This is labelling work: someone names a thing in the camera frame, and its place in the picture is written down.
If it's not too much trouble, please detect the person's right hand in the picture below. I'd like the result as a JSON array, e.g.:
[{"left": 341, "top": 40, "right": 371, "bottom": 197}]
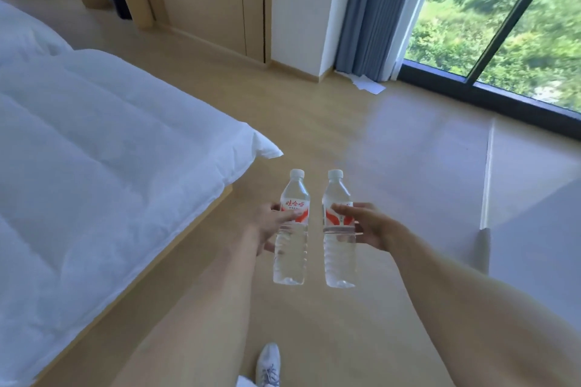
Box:
[{"left": 331, "top": 202, "right": 409, "bottom": 252}]

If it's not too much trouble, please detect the person's left hand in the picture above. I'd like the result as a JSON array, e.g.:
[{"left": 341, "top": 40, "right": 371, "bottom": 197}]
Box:
[{"left": 247, "top": 203, "right": 303, "bottom": 256}]

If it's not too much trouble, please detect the white-cap water bottle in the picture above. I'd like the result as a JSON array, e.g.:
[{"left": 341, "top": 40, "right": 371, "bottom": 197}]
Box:
[
  {"left": 321, "top": 169, "right": 357, "bottom": 288},
  {"left": 272, "top": 168, "right": 312, "bottom": 287}
]

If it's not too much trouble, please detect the person's right forearm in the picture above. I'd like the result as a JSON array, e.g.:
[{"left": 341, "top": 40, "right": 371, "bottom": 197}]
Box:
[{"left": 386, "top": 227, "right": 581, "bottom": 387}]

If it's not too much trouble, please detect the person's left forearm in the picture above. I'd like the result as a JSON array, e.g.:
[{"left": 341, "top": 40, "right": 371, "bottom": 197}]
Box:
[{"left": 108, "top": 223, "right": 262, "bottom": 387}]

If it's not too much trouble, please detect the person's white left shoe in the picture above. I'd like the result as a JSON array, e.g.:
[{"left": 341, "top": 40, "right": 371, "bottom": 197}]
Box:
[{"left": 255, "top": 342, "right": 281, "bottom": 387}]

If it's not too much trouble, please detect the white paper sheet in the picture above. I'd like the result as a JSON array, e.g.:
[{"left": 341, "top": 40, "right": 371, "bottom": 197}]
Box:
[{"left": 338, "top": 71, "right": 387, "bottom": 96}]

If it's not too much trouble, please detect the white sheer curtain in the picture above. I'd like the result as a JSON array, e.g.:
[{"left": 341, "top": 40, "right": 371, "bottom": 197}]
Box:
[{"left": 381, "top": 0, "right": 445, "bottom": 82}]

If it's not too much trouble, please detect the grey blue curtain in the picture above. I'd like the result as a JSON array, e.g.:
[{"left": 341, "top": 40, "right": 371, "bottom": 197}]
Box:
[{"left": 335, "top": 0, "right": 425, "bottom": 83}]

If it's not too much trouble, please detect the black bin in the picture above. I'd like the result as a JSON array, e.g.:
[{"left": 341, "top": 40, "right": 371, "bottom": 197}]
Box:
[{"left": 110, "top": 0, "right": 133, "bottom": 21}]

